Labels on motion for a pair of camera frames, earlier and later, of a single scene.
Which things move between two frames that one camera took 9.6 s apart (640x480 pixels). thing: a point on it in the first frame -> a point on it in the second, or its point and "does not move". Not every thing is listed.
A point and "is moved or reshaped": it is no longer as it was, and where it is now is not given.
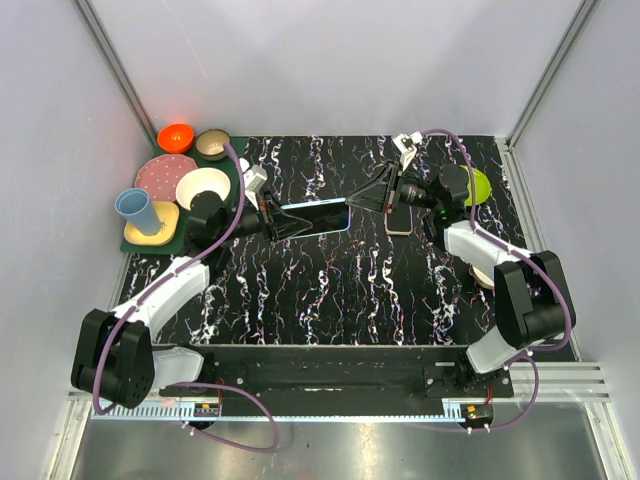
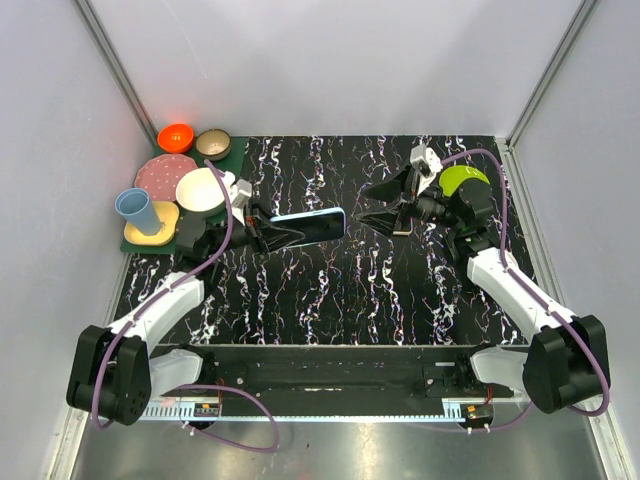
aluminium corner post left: [86, 12] does not move
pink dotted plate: [160, 175] does not move
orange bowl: [175, 138] does not move
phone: [325, 216] is moved or reshaped
